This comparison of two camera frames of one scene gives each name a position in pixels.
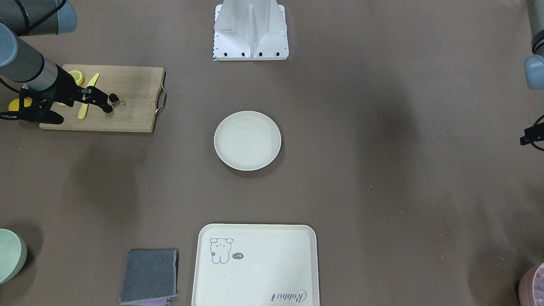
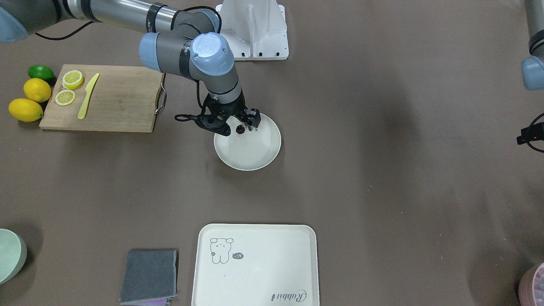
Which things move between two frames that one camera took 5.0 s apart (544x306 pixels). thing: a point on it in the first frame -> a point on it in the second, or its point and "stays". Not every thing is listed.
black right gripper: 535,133 stays
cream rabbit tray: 256,264 stays
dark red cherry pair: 112,98 -> 240,129
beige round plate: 247,140 stays
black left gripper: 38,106 -> 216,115
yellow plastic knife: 82,111 stays
